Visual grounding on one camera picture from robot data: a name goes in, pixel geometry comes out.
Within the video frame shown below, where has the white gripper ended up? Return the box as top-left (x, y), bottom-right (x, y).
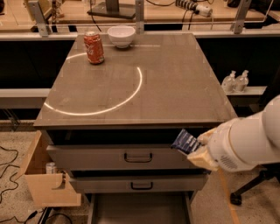
top-left (187, 120), bottom-right (240, 172)

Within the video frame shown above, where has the blue rxbar snack bar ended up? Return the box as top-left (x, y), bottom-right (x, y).
top-left (171, 129), bottom-right (201, 155)

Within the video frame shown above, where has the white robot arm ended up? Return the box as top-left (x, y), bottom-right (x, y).
top-left (187, 95), bottom-right (280, 172)

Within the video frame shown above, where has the grey middle drawer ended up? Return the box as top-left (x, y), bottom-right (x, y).
top-left (69, 174), bottom-right (207, 194)

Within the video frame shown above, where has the grey drawer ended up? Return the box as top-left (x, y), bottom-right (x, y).
top-left (69, 174), bottom-right (207, 194)
top-left (47, 144), bottom-right (196, 171)
top-left (87, 192), bottom-right (194, 224)

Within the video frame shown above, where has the grey top drawer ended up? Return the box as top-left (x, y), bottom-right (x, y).
top-left (47, 144), bottom-right (196, 171)

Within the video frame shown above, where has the grey bottom drawer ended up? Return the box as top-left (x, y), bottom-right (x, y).
top-left (87, 192), bottom-right (194, 224)

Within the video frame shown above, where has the grey drawer cabinet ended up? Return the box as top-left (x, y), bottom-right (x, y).
top-left (32, 31), bottom-right (240, 224)

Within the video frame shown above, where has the left clear plastic bottle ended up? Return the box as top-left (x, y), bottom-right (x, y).
top-left (221, 70), bottom-right (235, 93)

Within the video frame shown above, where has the clear plastic bottle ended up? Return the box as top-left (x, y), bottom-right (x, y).
top-left (234, 70), bottom-right (249, 92)
top-left (221, 70), bottom-right (235, 93)

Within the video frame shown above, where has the black office chair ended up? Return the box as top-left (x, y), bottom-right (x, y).
top-left (230, 163), bottom-right (280, 206)

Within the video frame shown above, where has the right clear plastic bottle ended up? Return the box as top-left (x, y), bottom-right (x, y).
top-left (234, 70), bottom-right (249, 92)

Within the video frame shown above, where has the white ceramic bowl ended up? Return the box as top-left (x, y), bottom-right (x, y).
top-left (108, 25), bottom-right (136, 48)

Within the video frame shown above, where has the red soda can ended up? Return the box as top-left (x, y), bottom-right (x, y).
top-left (84, 31), bottom-right (104, 65)

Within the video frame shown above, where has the white power strip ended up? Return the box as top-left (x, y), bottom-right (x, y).
top-left (175, 0), bottom-right (213, 18)

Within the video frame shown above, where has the small silver can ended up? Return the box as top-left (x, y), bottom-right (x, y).
top-left (45, 162), bottom-right (57, 174)

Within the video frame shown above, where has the wooden side box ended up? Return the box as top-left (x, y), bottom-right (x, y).
top-left (15, 131), bottom-right (81, 207)

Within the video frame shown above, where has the black monitor stand base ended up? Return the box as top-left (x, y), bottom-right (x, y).
top-left (87, 0), bottom-right (136, 19)

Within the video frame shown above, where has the black floor cable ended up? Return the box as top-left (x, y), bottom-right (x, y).
top-left (0, 145), bottom-right (21, 205)

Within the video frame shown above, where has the grey metal railing frame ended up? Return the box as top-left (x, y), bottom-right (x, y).
top-left (25, 0), bottom-right (252, 36)

